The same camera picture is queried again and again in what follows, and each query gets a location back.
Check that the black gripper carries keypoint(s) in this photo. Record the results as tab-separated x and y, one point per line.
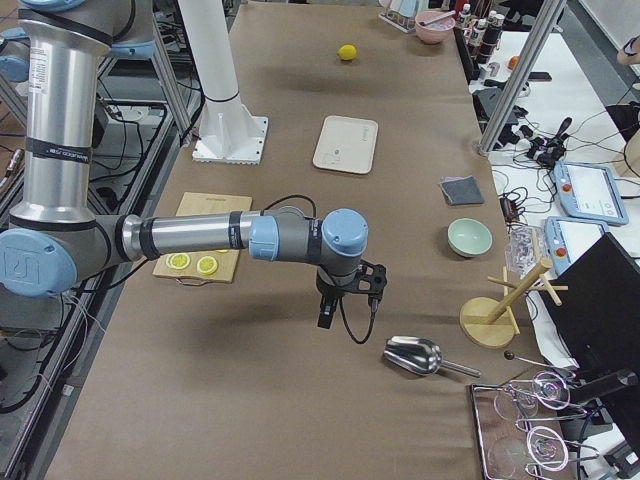
328	289

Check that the yellow lemon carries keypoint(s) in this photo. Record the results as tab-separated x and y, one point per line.
347	52

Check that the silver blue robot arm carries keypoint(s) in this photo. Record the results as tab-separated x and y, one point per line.
55	241

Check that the beige plastic tray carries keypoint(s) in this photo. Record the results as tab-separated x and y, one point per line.
346	145

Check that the metal scoop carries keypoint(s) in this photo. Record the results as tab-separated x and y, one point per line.
421	356

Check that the lemon slice right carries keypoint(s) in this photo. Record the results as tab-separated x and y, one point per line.
207	265

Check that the lemon slice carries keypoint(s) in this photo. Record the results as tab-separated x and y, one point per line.
207	265
178	261

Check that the mint green bowl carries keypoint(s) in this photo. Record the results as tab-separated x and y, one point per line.
469	238

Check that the lemon slice left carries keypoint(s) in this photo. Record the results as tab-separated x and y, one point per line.
178	261

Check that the wooden mug tree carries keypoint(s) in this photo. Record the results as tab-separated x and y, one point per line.
491	323

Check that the wooden cutting board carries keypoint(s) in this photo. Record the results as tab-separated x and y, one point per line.
201	204

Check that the blue teach pendant lower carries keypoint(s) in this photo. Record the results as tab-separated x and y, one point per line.
569	238

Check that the blue teach pendant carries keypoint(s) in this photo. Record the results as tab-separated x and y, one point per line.
589	191
569	238

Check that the black monitor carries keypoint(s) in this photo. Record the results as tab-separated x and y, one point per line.
598	319

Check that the blue teach pendant upper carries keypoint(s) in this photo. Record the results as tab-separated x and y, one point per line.
589	191

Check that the pink bowl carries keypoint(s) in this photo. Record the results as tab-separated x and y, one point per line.
431	28

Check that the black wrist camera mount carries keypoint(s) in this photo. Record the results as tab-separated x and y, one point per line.
372	280

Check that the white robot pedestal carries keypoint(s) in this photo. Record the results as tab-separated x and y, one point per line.
227	132

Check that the wire glass rack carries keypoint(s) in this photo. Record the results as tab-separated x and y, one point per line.
518	428

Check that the aluminium frame post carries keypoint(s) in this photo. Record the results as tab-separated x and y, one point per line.
542	27

